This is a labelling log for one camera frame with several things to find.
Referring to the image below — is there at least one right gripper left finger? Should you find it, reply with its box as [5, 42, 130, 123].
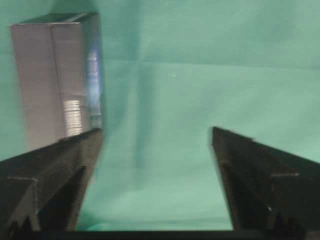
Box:
[0, 128, 103, 234]

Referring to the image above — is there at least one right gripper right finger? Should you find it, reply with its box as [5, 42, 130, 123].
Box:
[212, 127, 320, 234]

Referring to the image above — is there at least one black box D415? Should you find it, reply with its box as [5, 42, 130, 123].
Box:
[10, 12, 103, 151]

